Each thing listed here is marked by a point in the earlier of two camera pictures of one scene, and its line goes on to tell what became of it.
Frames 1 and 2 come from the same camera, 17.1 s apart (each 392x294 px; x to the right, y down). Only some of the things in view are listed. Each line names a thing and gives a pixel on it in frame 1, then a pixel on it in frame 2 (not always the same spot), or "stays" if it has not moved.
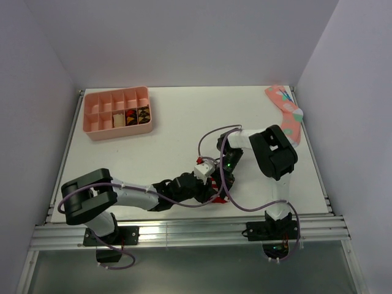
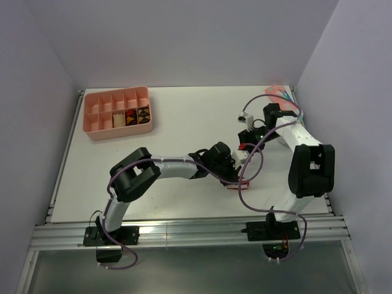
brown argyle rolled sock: x=143 y=114 stays
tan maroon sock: x=119 y=120 stays
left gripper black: x=206 y=191 to x=233 y=173
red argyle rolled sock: x=131 y=117 stays
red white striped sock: x=218 y=199 to x=244 y=185
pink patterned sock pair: x=292 y=116 stays
